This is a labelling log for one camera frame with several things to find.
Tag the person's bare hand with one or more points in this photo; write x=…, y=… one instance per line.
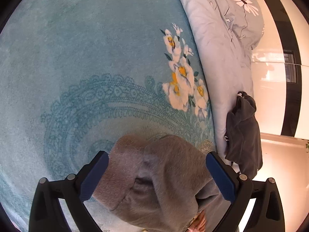
x=199, y=224

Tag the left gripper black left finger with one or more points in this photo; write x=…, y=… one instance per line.
x=46, y=212

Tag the grey fleece sweater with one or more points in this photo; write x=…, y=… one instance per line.
x=159, y=185

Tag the light blue floral quilt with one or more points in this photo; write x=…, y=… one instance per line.
x=225, y=33

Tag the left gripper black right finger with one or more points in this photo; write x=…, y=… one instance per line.
x=267, y=213

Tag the green potted plant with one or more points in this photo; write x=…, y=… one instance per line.
x=307, y=146

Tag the dark grey garment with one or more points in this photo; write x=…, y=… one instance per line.
x=243, y=136

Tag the teal floral plush blanket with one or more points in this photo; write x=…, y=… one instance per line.
x=78, y=74

